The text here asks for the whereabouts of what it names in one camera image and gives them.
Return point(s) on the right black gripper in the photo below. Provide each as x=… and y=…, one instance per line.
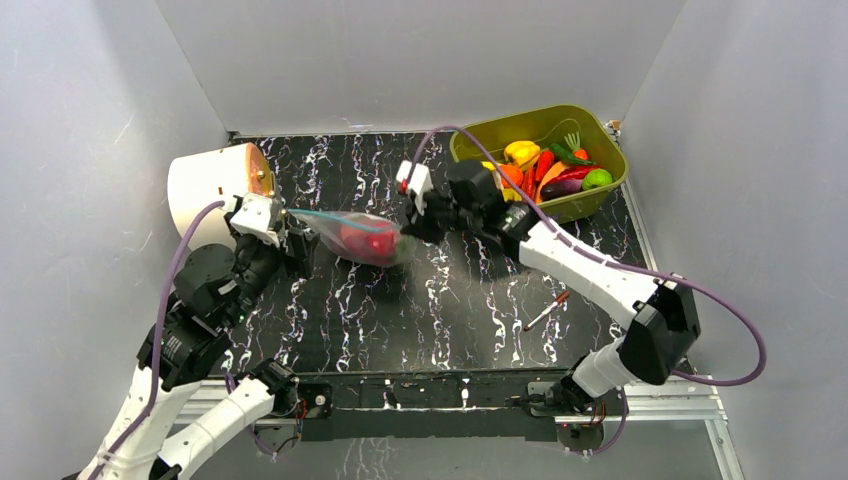
x=436, y=221

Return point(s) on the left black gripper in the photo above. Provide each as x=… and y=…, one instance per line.
x=300, y=260

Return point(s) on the green toy leaf vegetable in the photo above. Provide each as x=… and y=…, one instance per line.
x=405, y=247

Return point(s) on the clear zip top bag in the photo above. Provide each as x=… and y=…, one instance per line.
x=327, y=225

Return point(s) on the red toy apple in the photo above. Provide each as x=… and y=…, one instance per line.
x=378, y=247

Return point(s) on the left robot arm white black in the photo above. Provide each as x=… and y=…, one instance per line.
x=214, y=291

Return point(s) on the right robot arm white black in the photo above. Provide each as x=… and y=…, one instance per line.
x=658, y=317

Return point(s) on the orange toy tangerine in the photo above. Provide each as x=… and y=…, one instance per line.
x=513, y=175

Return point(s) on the yellow toy bell pepper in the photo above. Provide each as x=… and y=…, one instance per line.
x=522, y=154

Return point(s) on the dark purple toy eggplant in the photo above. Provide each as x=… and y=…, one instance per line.
x=559, y=188

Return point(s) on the white cylindrical appliance orange lid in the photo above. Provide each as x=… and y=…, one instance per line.
x=197, y=180

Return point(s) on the olive green plastic bin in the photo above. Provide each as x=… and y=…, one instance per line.
x=547, y=128

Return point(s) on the red toy chili pepper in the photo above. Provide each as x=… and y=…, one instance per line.
x=576, y=173

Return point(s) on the orange toy carrot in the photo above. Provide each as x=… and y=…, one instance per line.
x=574, y=143

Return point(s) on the red white marker pen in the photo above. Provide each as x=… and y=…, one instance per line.
x=559, y=301

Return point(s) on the lime green toy fruit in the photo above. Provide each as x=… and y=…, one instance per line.
x=596, y=178

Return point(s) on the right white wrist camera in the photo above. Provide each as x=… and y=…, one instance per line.
x=413, y=179

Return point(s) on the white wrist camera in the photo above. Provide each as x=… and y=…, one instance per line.
x=257, y=215
x=413, y=179

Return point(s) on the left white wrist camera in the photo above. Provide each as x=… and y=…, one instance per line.
x=257, y=215

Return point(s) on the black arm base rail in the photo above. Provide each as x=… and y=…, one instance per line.
x=424, y=404

